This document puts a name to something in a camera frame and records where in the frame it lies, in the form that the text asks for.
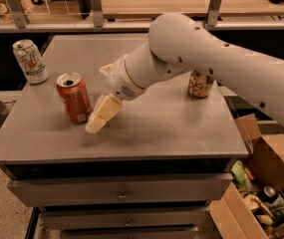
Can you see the grey drawer cabinet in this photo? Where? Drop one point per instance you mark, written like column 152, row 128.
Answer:
column 163, row 132

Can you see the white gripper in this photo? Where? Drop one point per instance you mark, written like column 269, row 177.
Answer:
column 121, row 80

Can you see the middle metal bracket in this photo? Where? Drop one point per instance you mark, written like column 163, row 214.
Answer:
column 98, row 17

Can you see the cardboard box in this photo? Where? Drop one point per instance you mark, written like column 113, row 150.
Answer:
column 231, row 216

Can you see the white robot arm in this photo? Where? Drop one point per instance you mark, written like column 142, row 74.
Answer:
column 176, row 45

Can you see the gold patterned soda can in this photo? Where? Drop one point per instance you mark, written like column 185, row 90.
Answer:
column 199, row 84

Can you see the left metal bracket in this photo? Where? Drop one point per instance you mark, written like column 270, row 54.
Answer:
column 18, row 13

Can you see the white green 7up can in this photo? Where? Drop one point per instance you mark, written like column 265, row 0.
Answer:
column 30, row 61

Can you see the metal bracket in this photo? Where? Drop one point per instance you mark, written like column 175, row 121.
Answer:
column 213, row 12
column 18, row 13
column 98, row 17

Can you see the top grey drawer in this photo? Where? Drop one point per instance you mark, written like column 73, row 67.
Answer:
column 120, row 189

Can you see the wooden shelf board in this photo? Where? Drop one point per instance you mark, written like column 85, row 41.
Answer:
column 199, row 8

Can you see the grey drawer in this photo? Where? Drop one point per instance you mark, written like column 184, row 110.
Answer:
column 171, row 232
column 125, row 218
column 120, row 189

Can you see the green snack bag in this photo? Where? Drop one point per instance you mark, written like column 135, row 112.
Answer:
column 241, row 179

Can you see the bottom grey drawer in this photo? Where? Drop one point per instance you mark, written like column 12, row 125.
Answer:
column 171, row 232

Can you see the red coke can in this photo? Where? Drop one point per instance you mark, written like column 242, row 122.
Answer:
column 73, row 92

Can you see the right metal bracket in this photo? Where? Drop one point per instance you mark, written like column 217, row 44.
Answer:
column 213, row 12

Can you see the middle grey drawer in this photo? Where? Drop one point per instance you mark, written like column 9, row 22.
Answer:
column 125, row 218

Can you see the metal shelf rail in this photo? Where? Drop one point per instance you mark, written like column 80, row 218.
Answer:
column 133, row 27

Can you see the silver can in box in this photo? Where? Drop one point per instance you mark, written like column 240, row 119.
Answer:
column 268, row 194

